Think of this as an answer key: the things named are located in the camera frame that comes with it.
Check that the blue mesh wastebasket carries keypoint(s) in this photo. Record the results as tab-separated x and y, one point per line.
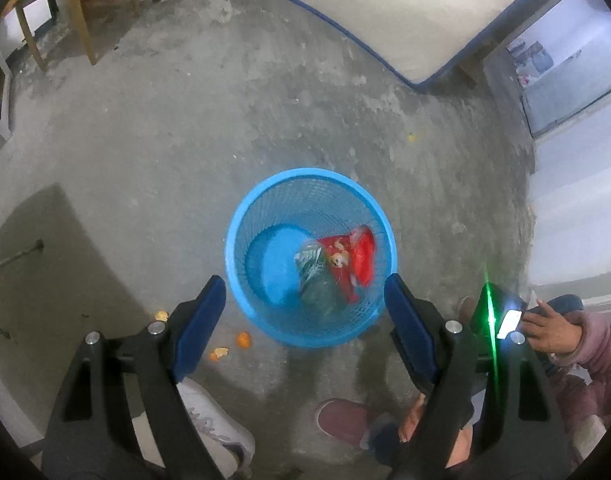
305	195

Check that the round orange fruit piece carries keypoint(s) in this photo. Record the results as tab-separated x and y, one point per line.
244	340

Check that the curled orange peel piece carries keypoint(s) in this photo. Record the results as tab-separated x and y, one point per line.
219	354

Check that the red snack bag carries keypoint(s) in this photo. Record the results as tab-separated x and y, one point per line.
338	252

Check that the small orange peel piece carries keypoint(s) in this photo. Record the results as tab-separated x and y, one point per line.
160	315

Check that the clear green plastic wrapper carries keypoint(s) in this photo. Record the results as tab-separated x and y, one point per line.
318	290

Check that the person's white shoe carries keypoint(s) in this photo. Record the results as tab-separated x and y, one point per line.
210	425

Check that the light wooden chair black seat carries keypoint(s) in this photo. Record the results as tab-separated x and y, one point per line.
81	25

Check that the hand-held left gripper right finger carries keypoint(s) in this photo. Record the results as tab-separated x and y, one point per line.
403	310

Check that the white mattress with blue edge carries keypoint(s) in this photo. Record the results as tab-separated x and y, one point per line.
410	10

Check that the glass door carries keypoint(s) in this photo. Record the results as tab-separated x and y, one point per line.
575	85

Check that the thin grey metal bar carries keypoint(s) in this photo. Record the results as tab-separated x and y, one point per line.
20	255

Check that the another person's forearm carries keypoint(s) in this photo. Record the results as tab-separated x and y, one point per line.
603	345

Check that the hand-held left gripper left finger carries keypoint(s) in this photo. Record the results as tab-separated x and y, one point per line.
205	320

